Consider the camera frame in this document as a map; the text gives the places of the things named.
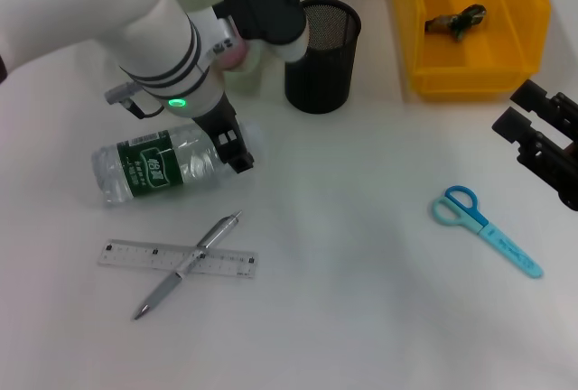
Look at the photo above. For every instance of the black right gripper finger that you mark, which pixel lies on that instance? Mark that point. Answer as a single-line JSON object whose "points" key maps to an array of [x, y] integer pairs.
{"points": [[542, 103], [542, 160]]}

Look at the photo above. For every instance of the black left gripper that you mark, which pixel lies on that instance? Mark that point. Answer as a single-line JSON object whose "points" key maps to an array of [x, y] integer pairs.
{"points": [[217, 117]]}

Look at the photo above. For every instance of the clear water bottle green label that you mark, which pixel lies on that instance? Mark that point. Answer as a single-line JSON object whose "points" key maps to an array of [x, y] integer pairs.
{"points": [[149, 169]]}

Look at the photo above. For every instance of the blue scissors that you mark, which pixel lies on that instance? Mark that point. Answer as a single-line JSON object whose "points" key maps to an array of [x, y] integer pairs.
{"points": [[469, 216]]}

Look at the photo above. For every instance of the green plastic wrapper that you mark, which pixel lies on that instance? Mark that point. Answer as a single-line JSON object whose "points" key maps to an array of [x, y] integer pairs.
{"points": [[456, 22]]}

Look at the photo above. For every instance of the green translucent fruit bowl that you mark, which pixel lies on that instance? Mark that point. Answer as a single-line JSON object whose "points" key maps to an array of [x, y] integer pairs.
{"points": [[248, 76]]}

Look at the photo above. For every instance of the black mesh pen holder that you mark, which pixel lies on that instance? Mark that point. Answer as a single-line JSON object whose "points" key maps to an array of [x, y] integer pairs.
{"points": [[318, 83]]}

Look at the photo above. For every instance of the transparent plastic ruler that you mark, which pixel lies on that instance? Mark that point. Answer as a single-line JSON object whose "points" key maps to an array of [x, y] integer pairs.
{"points": [[135, 257]]}

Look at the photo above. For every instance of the silver pen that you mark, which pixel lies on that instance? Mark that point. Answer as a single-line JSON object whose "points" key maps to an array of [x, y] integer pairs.
{"points": [[167, 288]]}

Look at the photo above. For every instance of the yellow plastic bin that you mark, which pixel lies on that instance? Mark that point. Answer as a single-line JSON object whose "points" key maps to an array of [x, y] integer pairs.
{"points": [[469, 69]]}

